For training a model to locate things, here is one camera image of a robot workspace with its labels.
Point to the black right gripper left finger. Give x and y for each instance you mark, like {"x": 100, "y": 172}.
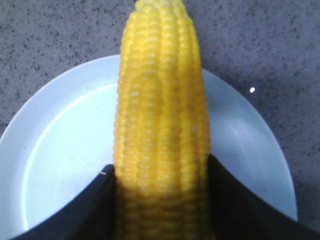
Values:
{"x": 89, "y": 216}

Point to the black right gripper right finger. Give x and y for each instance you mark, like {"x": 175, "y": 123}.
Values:
{"x": 239, "y": 214}

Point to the light blue round plate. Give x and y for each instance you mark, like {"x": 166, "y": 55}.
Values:
{"x": 63, "y": 136}

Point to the yellow corn cob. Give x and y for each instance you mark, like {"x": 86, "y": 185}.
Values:
{"x": 162, "y": 134}

